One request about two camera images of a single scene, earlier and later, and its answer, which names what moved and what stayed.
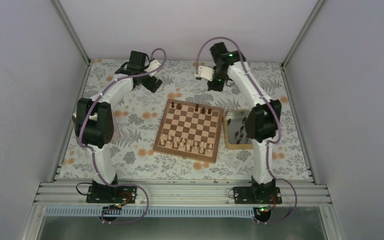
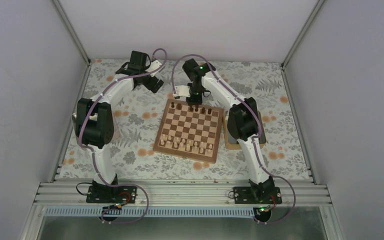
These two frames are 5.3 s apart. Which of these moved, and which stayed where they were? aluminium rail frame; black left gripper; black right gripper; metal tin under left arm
Moved: black right gripper
Stayed: black left gripper; metal tin under left arm; aluminium rail frame
